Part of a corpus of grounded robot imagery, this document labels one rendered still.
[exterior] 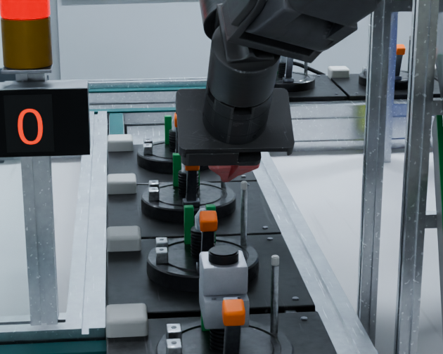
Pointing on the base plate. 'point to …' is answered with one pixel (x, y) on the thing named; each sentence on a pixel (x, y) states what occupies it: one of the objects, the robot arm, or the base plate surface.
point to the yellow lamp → (27, 43)
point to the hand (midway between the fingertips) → (226, 171)
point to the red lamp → (24, 9)
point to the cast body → (221, 283)
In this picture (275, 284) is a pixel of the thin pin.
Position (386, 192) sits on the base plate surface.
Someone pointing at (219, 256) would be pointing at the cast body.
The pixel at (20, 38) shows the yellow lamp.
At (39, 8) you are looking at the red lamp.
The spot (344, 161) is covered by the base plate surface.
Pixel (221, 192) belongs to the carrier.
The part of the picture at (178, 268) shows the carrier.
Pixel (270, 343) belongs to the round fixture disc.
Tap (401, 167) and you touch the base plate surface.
